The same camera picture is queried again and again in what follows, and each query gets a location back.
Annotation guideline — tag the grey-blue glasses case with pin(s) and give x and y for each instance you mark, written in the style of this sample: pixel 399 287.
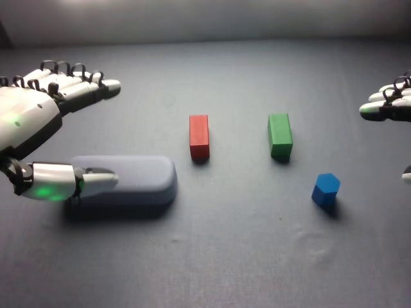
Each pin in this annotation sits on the grey-blue glasses case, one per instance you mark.
pixel 144 179

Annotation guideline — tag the green rectangular block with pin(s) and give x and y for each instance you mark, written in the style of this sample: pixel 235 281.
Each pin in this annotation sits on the green rectangular block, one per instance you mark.
pixel 280 134

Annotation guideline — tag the blue hexagonal block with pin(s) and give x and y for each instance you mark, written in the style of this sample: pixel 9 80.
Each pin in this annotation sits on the blue hexagonal block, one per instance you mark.
pixel 326 189

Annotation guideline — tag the red rectangular block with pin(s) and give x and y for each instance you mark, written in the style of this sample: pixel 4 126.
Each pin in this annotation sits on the red rectangular block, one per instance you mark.
pixel 199 134

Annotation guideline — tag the grey table cloth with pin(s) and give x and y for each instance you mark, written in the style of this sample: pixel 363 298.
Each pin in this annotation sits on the grey table cloth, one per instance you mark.
pixel 224 250

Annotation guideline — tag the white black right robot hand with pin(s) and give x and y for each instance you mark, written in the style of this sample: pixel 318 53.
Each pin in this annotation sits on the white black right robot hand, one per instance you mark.
pixel 391 107

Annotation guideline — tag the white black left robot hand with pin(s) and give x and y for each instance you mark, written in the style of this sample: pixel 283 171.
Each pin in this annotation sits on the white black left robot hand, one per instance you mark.
pixel 29 112

